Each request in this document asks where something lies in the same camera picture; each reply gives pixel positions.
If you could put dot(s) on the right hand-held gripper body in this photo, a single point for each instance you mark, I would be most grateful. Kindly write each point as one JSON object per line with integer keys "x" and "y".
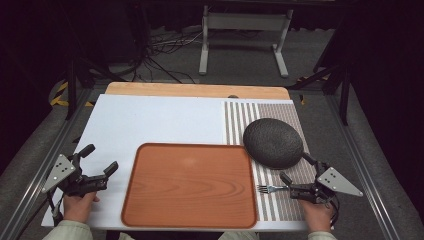
{"x": 336, "y": 181}

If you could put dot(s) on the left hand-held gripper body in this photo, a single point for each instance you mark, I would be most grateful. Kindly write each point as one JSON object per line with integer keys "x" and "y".
{"x": 60, "y": 170}

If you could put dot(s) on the silver metal fork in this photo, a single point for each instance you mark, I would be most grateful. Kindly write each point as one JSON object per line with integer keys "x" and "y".
{"x": 268, "y": 189}

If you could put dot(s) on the person's right hand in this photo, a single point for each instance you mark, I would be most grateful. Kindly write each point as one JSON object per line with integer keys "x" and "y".
{"x": 318, "y": 216}

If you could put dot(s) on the person's left hand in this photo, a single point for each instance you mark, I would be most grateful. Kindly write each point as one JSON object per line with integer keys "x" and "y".
{"x": 77, "y": 208}

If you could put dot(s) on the striped placemat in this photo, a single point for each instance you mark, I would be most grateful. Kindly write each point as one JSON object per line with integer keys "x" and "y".
{"x": 283, "y": 206}

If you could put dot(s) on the yellow black floor tape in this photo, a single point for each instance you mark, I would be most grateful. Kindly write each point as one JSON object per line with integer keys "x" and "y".
{"x": 61, "y": 96}

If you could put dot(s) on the white board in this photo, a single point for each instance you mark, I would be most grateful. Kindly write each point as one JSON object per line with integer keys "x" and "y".
{"x": 150, "y": 120}

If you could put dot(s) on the black tripod stand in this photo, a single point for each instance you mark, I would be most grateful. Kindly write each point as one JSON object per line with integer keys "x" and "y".
{"x": 340, "y": 83}
{"x": 75, "y": 83}

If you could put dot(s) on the brown wood-grain tray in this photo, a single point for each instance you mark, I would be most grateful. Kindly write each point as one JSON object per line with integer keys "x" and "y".
{"x": 190, "y": 186}

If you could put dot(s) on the light wooden table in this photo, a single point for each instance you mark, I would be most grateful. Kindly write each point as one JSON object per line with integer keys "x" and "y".
{"x": 196, "y": 90}

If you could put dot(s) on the grey metal stand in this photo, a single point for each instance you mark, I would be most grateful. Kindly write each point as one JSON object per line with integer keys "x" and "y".
{"x": 245, "y": 21}

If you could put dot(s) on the aluminium rail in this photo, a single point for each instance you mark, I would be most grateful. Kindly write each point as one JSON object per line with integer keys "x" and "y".
{"x": 36, "y": 173}
{"x": 363, "y": 166}

